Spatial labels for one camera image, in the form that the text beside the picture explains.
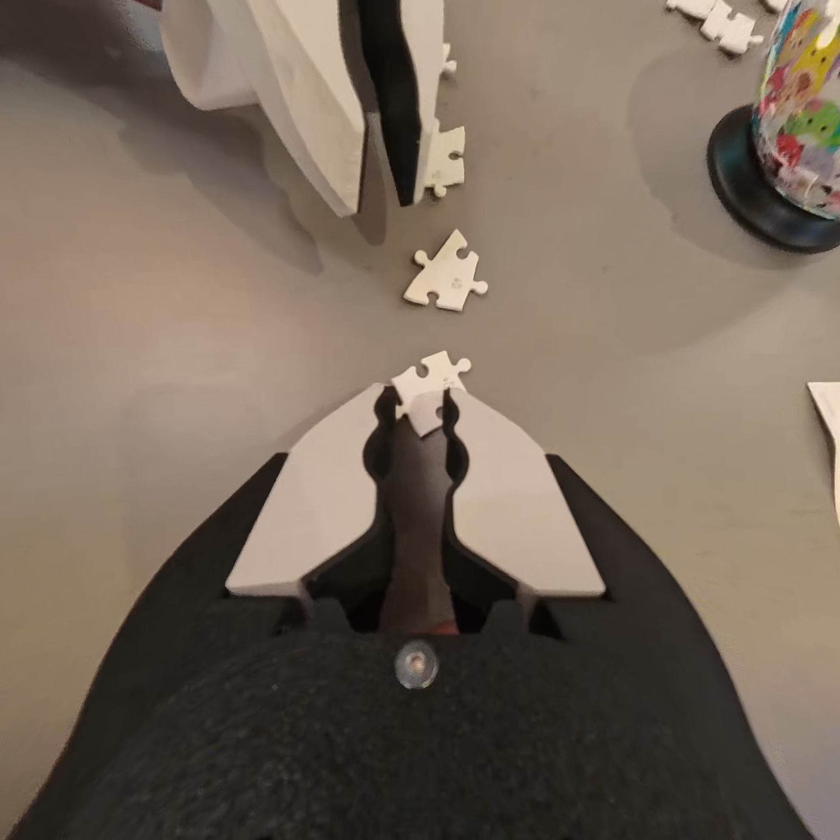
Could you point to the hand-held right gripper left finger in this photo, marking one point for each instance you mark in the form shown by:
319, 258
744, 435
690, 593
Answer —
308, 512

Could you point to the partly built puzzle ball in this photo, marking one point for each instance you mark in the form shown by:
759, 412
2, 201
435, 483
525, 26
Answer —
804, 98

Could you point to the black puzzle ball stand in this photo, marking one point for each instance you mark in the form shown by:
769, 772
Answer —
735, 170

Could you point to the puzzle instruction leaflet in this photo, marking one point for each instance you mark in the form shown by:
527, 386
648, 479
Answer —
828, 420

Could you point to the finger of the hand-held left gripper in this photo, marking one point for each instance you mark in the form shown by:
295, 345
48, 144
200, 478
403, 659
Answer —
430, 39
302, 98

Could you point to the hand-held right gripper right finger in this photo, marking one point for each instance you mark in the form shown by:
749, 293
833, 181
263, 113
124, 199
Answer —
518, 518

